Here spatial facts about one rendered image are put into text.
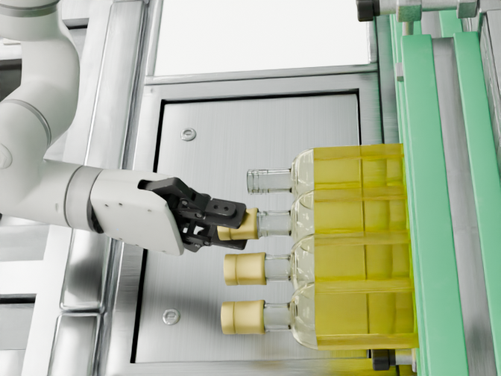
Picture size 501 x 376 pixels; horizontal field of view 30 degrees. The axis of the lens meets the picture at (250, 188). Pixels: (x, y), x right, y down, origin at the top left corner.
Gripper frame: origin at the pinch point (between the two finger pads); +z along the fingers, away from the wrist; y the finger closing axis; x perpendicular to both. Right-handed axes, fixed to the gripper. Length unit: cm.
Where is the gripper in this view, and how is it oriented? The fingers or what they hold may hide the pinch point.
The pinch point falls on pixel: (228, 224)
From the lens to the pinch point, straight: 104.1
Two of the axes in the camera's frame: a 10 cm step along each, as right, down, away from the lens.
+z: 9.5, 1.6, -2.6
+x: 2.9, -7.9, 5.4
